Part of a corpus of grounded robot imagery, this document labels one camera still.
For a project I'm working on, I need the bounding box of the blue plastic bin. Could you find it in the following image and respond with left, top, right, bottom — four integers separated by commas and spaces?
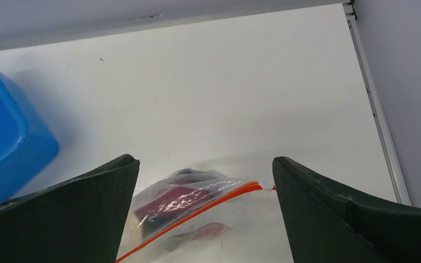
0, 72, 59, 204

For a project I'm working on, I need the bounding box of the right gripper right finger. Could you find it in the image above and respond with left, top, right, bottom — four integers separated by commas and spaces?
272, 157, 421, 262

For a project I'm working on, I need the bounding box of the purple sweet potato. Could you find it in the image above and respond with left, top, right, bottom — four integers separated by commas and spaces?
134, 186, 213, 220

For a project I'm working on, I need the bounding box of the clear zip top bag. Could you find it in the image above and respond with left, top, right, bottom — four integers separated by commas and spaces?
116, 169, 293, 262

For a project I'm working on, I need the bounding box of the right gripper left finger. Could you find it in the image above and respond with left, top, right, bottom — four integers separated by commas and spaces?
0, 154, 140, 262

